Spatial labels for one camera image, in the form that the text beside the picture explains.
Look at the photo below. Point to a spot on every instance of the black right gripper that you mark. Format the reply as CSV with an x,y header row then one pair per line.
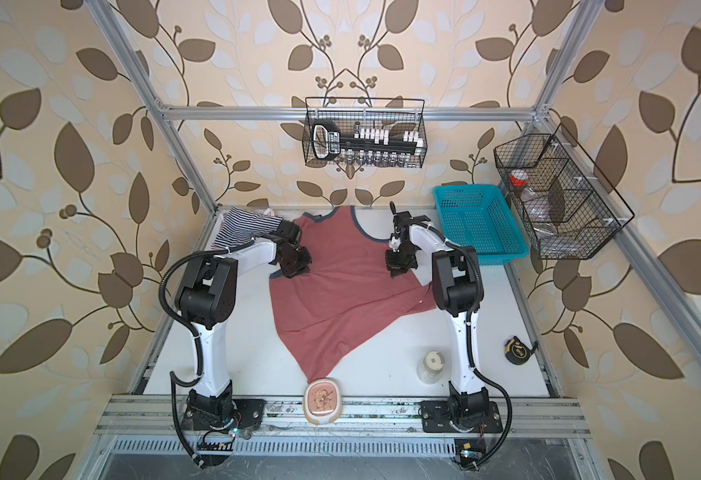
x,y
395,267

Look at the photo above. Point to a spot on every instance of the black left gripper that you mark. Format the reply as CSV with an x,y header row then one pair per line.
x,y
306,260

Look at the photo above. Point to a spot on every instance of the maroon red garment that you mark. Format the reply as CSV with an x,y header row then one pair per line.
x,y
347,297

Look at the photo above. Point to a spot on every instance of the blue white striped tank top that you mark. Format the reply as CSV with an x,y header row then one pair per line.
x,y
242,226

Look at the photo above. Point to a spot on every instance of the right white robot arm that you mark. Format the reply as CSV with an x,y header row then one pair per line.
x,y
457,289

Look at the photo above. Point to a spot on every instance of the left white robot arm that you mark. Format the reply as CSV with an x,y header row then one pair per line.
x,y
199,292

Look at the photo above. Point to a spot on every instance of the teal plastic basket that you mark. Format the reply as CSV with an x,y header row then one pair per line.
x,y
477,215

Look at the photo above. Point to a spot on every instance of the black socket tool set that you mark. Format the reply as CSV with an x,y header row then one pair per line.
x,y
399,145

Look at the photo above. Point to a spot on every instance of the pink oval container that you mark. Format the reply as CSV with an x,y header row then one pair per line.
x,y
322,402

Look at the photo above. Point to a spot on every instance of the black yellow tape measure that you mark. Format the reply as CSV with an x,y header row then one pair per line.
x,y
517,352

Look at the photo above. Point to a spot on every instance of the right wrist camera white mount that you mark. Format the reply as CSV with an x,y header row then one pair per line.
x,y
394,243

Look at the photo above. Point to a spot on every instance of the black wire basket back wall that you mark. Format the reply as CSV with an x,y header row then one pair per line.
x,y
382,111

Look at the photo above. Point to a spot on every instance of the black wire basket wall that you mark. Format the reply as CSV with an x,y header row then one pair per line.
x,y
586,209
382,111

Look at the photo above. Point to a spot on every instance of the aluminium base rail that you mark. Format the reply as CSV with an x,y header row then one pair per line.
x,y
367,426

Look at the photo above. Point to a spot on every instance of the black wire basket right wall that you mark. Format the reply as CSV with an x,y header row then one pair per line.
x,y
586,209

